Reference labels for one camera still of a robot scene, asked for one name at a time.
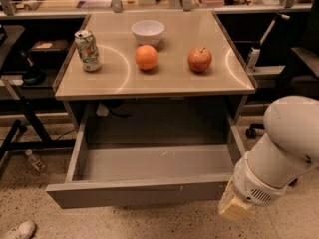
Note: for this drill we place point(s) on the white gripper with vent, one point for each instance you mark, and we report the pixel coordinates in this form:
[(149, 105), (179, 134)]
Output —
[(251, 182)]

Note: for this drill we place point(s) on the grey top drawer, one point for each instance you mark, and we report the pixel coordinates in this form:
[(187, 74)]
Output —
[(154, 153)]

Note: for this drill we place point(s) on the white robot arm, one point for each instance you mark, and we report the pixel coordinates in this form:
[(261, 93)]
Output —
[(288, 149)]

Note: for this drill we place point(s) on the grey cabinet with beige top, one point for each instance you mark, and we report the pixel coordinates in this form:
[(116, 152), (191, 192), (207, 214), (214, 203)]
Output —
[(120, 76)]

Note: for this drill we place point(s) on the black office chair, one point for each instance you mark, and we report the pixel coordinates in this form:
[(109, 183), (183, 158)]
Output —
[(305, 63)]

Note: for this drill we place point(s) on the red apple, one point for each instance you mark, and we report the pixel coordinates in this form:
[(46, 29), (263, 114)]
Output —
[(199, 59)]

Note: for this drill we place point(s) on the orange fruit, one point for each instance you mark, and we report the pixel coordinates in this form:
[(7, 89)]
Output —
[(146, 57)]

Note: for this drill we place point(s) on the white bowl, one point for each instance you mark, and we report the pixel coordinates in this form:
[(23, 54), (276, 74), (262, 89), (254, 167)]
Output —
[(148, 32)]

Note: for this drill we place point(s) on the plastic water bottle on floor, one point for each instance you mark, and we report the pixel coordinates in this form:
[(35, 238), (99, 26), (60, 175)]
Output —
[(36, 162)]

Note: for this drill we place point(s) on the white shoe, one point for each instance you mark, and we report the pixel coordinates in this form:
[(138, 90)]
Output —
[(23, 231)]

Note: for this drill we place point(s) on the green white soda can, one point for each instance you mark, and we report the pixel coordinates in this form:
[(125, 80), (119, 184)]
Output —
[(87, 49)]

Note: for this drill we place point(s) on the black joystick device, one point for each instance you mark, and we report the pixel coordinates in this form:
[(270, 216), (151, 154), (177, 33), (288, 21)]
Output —
[(34, 75)]

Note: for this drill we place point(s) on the black box on shelf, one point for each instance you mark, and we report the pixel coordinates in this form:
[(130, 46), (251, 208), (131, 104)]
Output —
[(49, 50)]

